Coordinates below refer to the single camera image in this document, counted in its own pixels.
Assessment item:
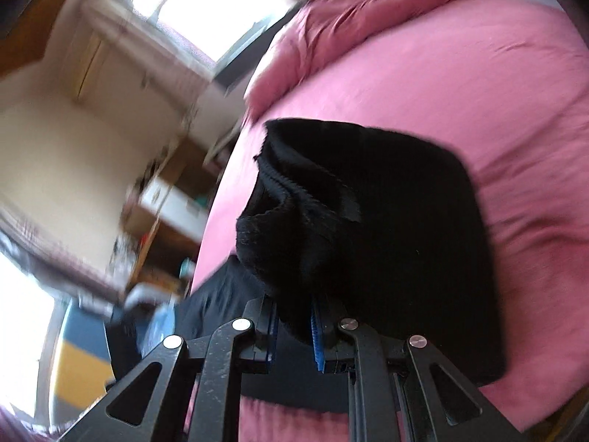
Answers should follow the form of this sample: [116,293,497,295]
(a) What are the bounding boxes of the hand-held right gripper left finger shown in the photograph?
[55,297,279,442]

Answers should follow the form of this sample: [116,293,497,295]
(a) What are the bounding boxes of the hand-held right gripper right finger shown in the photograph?
[309,297,530,442]

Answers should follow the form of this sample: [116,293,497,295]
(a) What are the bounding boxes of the black pants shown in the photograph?
[174,117,509,417]

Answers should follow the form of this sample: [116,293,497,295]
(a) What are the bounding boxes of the wooden desk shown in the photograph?
[120,136,224,296]

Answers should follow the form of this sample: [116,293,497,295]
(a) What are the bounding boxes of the white cabinet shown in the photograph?
[139,179,205,233]

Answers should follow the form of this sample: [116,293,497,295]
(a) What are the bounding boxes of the window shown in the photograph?
[131,0,302,64]
[0,255,63,420]

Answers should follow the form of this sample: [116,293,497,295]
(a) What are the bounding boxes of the bed with pink sheet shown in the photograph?
[184,0,589,442]

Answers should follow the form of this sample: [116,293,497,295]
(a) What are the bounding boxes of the pink duvet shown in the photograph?
[294,0,500,90]

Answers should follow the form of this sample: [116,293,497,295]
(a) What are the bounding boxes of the grey chair frame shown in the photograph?
[120,284,162,310]

